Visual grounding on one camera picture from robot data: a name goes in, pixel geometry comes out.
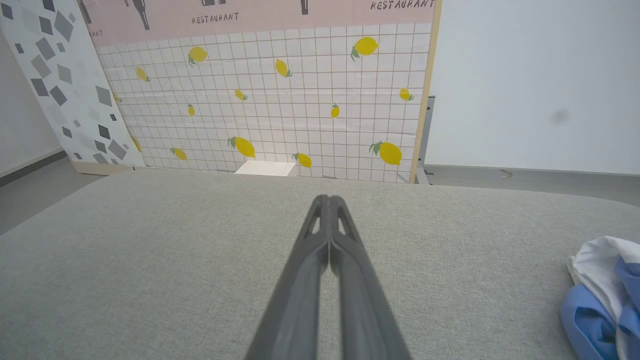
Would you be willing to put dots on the blue and white garment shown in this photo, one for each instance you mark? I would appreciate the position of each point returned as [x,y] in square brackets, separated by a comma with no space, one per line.
[605,300]

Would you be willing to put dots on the lemon print partition panel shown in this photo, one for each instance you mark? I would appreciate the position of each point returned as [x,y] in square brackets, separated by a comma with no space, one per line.
[300,90]

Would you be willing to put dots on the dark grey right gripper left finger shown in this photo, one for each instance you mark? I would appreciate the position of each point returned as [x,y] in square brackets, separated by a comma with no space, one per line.
[295,300]

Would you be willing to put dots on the white box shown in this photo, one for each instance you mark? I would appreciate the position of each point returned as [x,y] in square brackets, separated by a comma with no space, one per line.
[266,168]

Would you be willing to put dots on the metal panel support stand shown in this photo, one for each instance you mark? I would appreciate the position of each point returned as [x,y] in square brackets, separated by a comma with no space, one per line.
[425,145]

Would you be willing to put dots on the grey squares print panel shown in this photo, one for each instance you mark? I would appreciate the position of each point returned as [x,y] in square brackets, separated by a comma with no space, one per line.
[65,85]

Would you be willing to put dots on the small tan floor scrap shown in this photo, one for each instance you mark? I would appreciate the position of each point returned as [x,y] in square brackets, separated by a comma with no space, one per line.
[506,173]

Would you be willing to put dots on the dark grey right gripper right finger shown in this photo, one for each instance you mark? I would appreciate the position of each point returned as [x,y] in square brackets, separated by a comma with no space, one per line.
[365,305]

